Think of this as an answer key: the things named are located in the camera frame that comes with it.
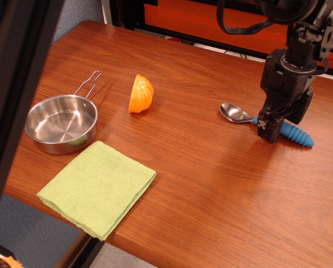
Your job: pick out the orange black object bottom left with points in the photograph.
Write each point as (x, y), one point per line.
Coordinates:
(8, 259)

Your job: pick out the table leg frame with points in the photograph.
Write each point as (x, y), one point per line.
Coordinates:
(82, 252)

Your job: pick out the blue handled metal spoon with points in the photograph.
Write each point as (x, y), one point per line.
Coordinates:
(237, 115)

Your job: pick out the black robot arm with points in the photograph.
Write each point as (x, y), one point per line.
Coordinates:
(311, 26)

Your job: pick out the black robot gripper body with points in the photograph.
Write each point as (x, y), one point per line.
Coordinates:
(284, 80)

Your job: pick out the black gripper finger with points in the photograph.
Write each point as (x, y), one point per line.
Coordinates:
(269, 126)
(299, 107)

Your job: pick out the orange plastic half fruit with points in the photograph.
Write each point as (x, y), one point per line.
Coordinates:
(141, 95)

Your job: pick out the green folded cloth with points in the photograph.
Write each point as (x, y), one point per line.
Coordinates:
(97, 189)

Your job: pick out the small stainless steel pan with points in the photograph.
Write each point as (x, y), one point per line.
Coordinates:
(66, 123)

